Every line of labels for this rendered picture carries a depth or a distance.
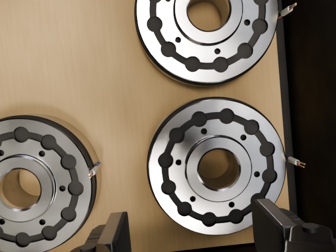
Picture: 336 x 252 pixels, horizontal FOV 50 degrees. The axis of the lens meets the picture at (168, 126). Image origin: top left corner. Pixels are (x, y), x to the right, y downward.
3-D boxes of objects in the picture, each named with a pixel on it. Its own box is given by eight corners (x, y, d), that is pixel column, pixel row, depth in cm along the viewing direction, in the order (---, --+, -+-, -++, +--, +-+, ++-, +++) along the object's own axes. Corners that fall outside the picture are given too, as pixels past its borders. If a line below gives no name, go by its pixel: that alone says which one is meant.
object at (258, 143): (288, 224, 27) (291, 227, 27) (156, 239, 27) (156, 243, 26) (278, 91, 26) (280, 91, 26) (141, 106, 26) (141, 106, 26)
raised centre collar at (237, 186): (253, 197, 27) (256, 199, 26) (187, 204, 26) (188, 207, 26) (247, 131, 26) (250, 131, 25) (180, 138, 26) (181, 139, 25)
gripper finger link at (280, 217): (282, 290, 12) (254, 245, 16) (302, 288, 12) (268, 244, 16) (278, 227, 12) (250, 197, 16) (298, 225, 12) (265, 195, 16)
